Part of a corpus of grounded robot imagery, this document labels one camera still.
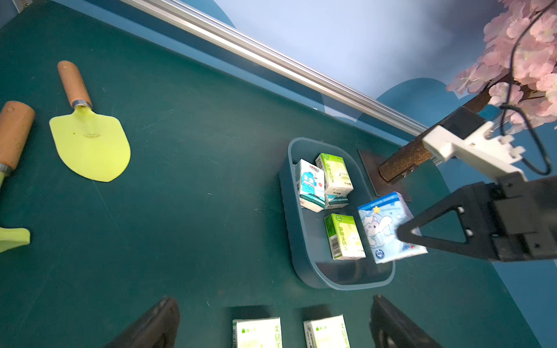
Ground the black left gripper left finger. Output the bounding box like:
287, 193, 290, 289
105, 297, 181, 347

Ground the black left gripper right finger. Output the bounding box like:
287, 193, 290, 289
370, 295, 442, 348

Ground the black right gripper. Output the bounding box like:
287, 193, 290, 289
397, 173, 556, 262

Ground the green tissue pack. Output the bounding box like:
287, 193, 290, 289
233, 318, 283, 348
324, 213, 366, 260
316, 153, 354, 197
303, 315, 350, 348

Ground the white blue elephant tissue pack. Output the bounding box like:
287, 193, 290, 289
358, 191, 428, 264

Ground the blue monster tissue pack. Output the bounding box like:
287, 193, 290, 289
294, 159, 326, 213

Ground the blue plastic storage box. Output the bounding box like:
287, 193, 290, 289
278, 137, 395, 291

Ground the brown artificial tree trunk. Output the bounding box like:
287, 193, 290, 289
377, 82, 493, 184

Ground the teal tissue pack bottom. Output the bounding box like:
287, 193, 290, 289
325, 194, 349, 210

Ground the pink blossom tree crown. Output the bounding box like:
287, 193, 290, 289
447, 1, 556, 133

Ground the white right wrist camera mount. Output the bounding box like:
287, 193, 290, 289
422, 107, 527, 181

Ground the dark metal tree base plate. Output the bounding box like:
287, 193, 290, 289
358, 149, 413, 202

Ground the green rake wooden handle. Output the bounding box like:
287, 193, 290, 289
1, 101, 35, 252

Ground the aluminium frame rail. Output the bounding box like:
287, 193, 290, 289
125, 0, 427, 136

